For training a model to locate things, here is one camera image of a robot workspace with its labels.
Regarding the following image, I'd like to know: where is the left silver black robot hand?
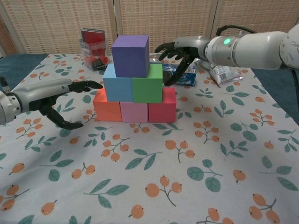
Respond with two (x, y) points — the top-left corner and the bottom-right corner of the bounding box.
(11, 78), (105, 130)

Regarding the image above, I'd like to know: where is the purple foam cube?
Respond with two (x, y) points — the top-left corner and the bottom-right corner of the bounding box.
(111, 35), (150, 78)

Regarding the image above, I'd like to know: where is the blue cookie box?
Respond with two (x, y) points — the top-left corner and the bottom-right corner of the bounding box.
(162, 63), (197, 87)

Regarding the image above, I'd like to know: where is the light blue foam cube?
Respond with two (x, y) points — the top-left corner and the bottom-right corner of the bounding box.
(102, 64), (135, 103)

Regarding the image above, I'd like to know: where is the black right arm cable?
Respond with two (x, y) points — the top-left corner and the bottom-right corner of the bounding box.
(216, 25), (299, 94)

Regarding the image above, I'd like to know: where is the pink foam cube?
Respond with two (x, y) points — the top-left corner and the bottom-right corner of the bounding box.
(120, 102), (149, 123)

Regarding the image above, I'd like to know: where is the red foam cube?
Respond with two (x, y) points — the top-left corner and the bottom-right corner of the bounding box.
(147, 87), (177, 124)

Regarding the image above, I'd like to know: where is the floral print tablecloth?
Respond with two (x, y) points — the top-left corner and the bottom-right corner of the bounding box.
(0, 53), (299, 224)

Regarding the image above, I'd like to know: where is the clear box with red contents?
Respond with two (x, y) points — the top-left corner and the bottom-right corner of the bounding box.
(79, 28), (111, 71)

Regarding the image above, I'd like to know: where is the bamboo folding screen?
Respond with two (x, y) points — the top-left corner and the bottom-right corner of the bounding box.
(0, 0), (299, 56)

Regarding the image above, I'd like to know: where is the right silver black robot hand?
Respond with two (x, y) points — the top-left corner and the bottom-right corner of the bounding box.
(155, 36), (211, 87)

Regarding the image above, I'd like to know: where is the green foam cube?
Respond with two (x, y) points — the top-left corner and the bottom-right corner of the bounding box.
(131, 64), (164, 104)

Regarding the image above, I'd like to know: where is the crumpled white green snack bag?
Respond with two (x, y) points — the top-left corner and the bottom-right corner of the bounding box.
(193, 58), (243, 88)

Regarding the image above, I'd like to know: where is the orange foam cube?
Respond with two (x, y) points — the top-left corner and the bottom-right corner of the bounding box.
(93, 88), (123, 122)

